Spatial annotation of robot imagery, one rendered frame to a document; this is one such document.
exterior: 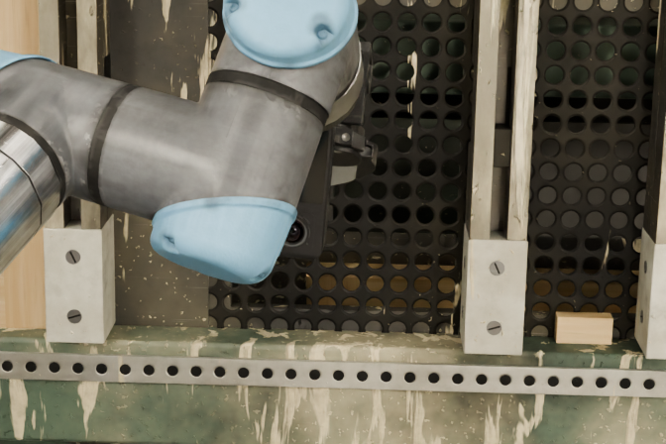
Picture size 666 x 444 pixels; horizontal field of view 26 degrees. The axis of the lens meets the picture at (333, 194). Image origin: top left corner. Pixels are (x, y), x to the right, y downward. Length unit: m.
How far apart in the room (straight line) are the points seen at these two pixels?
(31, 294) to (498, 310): 0.50
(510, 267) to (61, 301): 0.47
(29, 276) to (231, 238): 0.81
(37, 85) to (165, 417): 0.78
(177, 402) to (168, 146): 0.78
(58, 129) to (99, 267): 0.68
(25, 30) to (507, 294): 0.57
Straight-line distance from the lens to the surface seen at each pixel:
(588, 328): 1.59
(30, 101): 0.85
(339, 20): 0.82
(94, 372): 1.58
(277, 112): 0.82
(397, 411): 1.57
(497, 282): 1.51
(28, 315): 1.61
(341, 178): 1.12
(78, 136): 0.85
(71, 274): 1.53
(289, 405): 1.57
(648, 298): 1.54
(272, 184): 0.82
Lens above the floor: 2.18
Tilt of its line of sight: 49 degrees down
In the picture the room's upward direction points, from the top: straight up
